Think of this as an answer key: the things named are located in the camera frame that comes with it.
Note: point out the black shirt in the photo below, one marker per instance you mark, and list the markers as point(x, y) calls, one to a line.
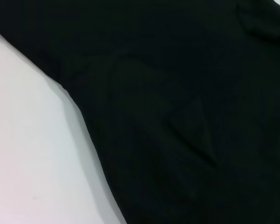
point(177, 93)

